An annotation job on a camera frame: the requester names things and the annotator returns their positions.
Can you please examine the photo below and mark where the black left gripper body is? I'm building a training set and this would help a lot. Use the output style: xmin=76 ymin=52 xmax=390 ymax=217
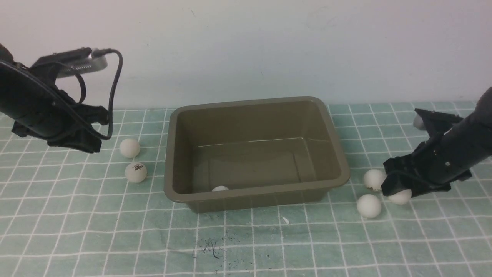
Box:
xmin=12 ymin=88 xmax=110 ymax=154

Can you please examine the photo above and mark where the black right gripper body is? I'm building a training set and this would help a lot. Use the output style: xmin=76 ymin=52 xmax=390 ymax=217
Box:
xmin=382 ymin=142 xmax=472 ymax=197

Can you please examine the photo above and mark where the white ping-pong ball with logo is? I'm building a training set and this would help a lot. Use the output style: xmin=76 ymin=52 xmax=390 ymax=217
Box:
xmin=125 ymin=162 xmax=148 ymax=184

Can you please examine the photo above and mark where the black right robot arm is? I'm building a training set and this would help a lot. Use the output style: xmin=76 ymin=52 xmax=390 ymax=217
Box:
xmin=381 ymin=89 xmax=492 ymax=197

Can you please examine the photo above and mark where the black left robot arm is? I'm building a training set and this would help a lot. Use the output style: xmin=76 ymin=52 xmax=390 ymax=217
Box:
xmin=0 ymin=46 xmax=122 ymax=153

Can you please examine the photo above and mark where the white ping-pong ball with mark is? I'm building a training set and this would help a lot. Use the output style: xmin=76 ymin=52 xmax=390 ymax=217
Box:
xmin=363 ymin=169 xmax=386 ymax=192

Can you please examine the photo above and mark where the green checkered tablecloth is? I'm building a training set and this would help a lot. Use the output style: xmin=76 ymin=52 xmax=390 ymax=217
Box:
xmin=0 ymin=102 xmax=492 ymax=277

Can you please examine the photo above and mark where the olive plastic bin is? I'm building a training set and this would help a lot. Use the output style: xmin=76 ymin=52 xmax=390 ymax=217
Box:
xmin=163 ymin=96 xmax=351 ymax=213

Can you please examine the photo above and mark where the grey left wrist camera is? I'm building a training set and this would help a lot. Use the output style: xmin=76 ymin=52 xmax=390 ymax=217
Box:
xmin=53 ymin=47 xmax=108 ymax=74

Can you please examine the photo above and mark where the black camera cable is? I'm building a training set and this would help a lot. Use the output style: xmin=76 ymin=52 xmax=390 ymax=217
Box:
xmin=50 ymin=48 xmax=124 ymax=141

